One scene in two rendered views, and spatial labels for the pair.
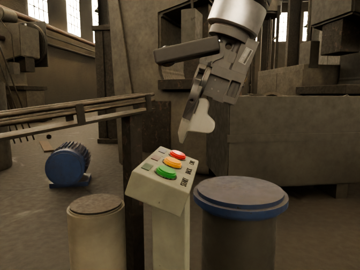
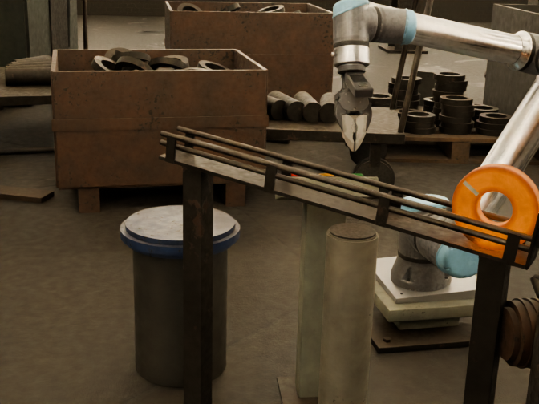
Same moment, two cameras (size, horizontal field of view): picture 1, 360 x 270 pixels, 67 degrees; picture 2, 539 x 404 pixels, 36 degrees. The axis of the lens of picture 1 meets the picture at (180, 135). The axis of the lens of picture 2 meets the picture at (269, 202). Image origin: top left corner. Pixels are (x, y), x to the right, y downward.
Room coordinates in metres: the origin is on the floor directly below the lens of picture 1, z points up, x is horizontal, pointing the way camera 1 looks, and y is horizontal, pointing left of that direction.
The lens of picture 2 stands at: (1.21, 1.90, 1.16)
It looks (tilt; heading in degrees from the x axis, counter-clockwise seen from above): 17 degrees down; 256
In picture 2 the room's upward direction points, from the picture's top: 2 degrees clockwise
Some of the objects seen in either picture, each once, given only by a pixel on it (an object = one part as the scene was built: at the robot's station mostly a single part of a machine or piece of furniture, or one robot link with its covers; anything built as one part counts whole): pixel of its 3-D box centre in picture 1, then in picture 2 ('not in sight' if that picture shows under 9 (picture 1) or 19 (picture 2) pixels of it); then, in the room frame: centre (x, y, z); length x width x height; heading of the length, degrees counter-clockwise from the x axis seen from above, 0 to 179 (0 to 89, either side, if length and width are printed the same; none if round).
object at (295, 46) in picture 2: not in sight; (245, 62); (0.00, -3.54, 0.38); 1.03 x 0.83 x 0.75; 175
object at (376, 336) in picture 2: not in sight; (418, 309); (0.13, -0.35, 0.04); 0.40 x 0.40 x 0.08; 88
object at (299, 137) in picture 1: (272, 138); not in sight; (2.26, -0.77, 0.39); 1.03 x 0.83 x 0.77; 97
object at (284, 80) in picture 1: (290, 109); not in sight; (3.82, -1.54, 0.55); 1.10 x 0.53 x 1.10; 12
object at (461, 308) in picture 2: not in sight; (419, 292); (0.13, -0.35, 0.10); 0.32 x 0.32 x 0.04; 88
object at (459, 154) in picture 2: not in sight; (447, 110); (-1.02, -2.59, 0.22); 1.20 x 0.81 x 0.44; 167
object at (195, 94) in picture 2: not in sight; (155, 120); (0.78, -1.98, 0.33); 0.93 x 0.73 x 0.66; 179
